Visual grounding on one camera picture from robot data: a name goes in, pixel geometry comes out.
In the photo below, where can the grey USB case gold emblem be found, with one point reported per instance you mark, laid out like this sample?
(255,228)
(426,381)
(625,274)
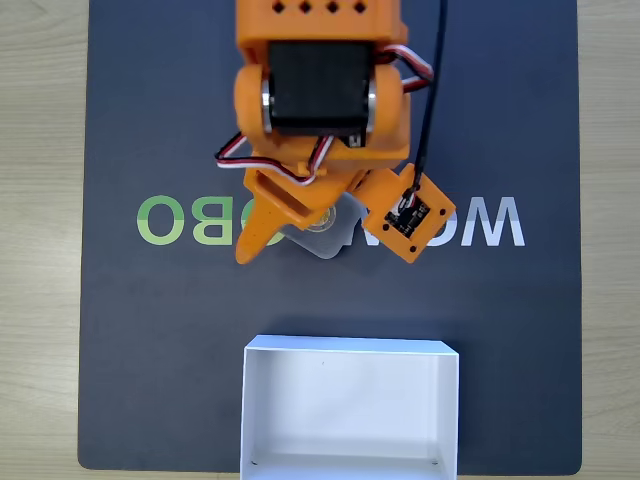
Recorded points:
(330,240)

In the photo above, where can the white cardboard box bin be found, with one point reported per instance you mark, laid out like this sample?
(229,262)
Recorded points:
(280,400)

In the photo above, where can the dark mat with WOWROBO print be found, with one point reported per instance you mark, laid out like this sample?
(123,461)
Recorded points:
(150,100)

